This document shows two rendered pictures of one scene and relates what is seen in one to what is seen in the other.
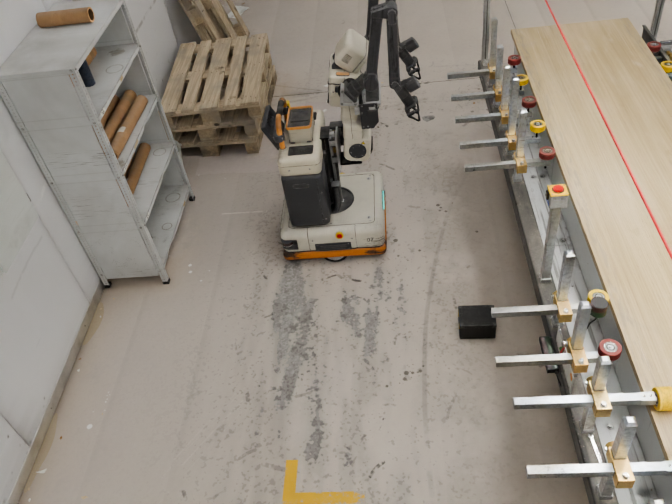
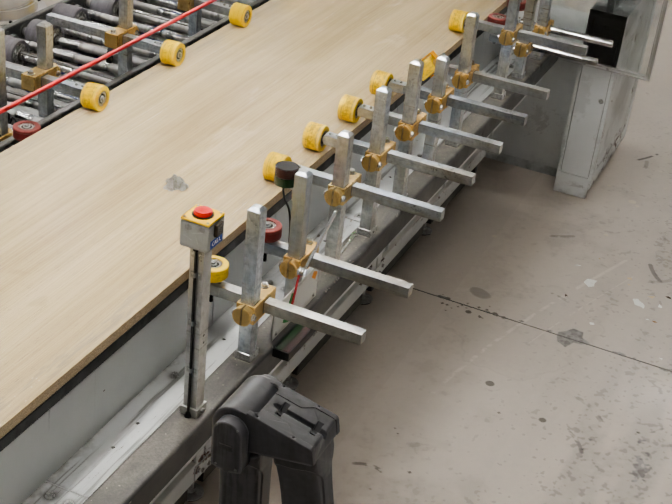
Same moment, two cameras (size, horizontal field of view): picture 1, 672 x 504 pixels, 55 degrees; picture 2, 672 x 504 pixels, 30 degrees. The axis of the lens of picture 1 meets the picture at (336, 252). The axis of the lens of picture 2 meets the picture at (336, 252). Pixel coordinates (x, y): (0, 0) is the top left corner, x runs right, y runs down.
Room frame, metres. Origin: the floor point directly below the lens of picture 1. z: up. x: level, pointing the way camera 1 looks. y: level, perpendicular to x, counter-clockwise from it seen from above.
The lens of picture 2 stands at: (4.12, -0.12, 2.50)
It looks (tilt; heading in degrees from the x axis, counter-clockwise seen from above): 30 degrees down; 193
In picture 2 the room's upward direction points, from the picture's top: 6 degrees clockwise
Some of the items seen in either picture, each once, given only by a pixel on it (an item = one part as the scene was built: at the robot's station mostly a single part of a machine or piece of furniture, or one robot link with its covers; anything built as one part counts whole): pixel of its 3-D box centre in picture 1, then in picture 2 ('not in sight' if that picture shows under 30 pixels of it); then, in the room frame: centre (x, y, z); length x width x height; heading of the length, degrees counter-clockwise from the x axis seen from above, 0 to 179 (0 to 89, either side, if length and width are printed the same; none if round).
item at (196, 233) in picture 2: (557, 197); (202, 230); (1.92, -0.92, 1.18); 0.07 x 0.07 x 0.08; 81
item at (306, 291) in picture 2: (564, 358); (295, 301); (1.45, -0.82, 0.75); 0.26 x 0.01 x 0.10; 171
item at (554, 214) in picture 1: (550, 243); (196, 330); (1.93, -0.92, 0.93); 0.05 x 0.05 x 0.45; 81
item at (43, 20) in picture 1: (65, 17); not in sight; (3.63, 1.26, 1.59); 0.30 x 0.08 x 0.08; 81
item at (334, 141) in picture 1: (351, 141); not in sight; (3.31, -0.21, 0.68); 0.28 x 0.27 x 0.25; 171
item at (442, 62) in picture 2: not in sight; (433, 125); (0.43, -0.69, 0.86); 0.04 x 0.04 x 0.48; 81
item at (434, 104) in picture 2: not in sight; (439, 99); (0.41, -0.69, 0.95); 0.14 x 0.06 x 0.05; 171
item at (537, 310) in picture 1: (545, 310); (282, 310); (1.64, -0.80, 0.84); 0.43 x 0.03 x 0.04; 81
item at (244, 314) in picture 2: (562, 305); (254, 304); (1.65, -0.87, 0.84); 0.14 x 0.06 x 0.05; 171
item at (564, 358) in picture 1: (553, 359); (332, 266); (1.39, -0.75, 0.84); 0.43 x 0.03 x 0.04; 81
